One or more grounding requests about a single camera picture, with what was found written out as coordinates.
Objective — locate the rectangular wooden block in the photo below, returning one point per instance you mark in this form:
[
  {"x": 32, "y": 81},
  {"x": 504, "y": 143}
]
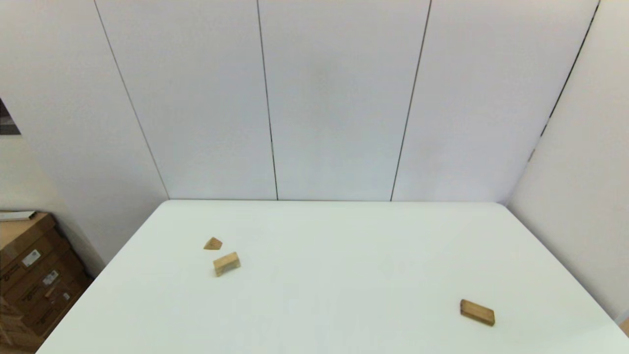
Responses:
[{"x": 477, "y": 311}]

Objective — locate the triangular wooden block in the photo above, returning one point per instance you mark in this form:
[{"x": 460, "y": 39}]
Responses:
[{"x": 213, "y": 244}]

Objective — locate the tan wooden object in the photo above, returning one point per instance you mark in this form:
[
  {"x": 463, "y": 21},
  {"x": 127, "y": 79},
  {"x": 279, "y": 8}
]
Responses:
[{"x": 625, "y": 328}]

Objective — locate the arched wooden block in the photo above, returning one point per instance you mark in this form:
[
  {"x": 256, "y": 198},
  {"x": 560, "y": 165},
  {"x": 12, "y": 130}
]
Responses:
[{"x": 226, "y": 263}]

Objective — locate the brown cardboard box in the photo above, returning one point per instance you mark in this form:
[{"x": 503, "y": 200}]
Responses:
[
  {"x": 59, "y": 310},
  {"x": 24, "y": 231},
  {"x": 39, "y": 289}
]

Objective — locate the dark wall picture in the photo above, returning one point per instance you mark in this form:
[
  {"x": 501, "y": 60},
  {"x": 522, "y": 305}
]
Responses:
[{"x": 7, "y": 123}]

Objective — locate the flat white board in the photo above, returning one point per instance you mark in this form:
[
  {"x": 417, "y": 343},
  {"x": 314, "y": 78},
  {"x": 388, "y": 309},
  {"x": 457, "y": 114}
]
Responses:
[{"x": 14, "y": 215}]

